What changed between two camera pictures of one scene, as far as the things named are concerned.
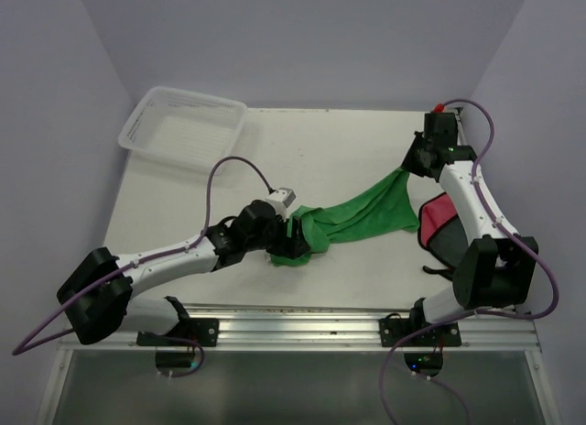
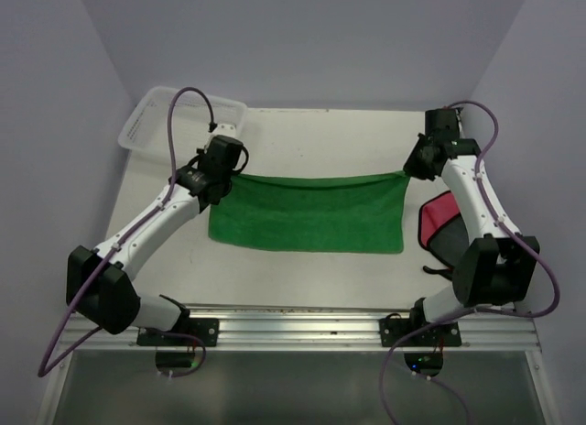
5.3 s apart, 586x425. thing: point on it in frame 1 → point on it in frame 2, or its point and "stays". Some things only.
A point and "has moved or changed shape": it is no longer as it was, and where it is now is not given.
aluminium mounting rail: [315, 328] stays
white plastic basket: [188, 130] stays
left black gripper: [292, 246] → [201, 153]
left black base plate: [189, 332] stays
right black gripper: [409, 164] stays
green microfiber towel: [383, 207] has moved or changed shape
